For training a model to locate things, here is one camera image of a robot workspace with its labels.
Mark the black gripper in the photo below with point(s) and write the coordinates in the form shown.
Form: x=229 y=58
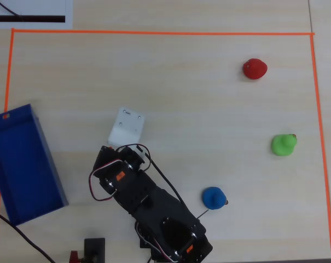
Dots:
x=107 y=158

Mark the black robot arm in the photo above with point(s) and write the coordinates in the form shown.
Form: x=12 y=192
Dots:
x=165 y=211

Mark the blue plastic box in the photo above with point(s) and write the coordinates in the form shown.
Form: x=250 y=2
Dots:
x=25 y=164

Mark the blue toy fruit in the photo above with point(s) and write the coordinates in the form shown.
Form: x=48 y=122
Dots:
x=213 y=198

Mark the orange tape strip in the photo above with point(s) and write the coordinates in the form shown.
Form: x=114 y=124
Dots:
x=165 y=33
x=321 y=137
x=8 y=68

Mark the white paper with black bar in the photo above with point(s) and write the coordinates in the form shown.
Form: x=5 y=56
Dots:
x=68 y=11

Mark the red toy fruit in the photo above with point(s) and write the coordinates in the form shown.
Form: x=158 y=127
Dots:
x=254 y=69

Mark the green toy fruit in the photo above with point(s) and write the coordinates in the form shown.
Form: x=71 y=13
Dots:
x=283 y=145

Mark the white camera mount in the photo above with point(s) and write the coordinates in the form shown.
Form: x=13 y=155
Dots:
x=127 y=126

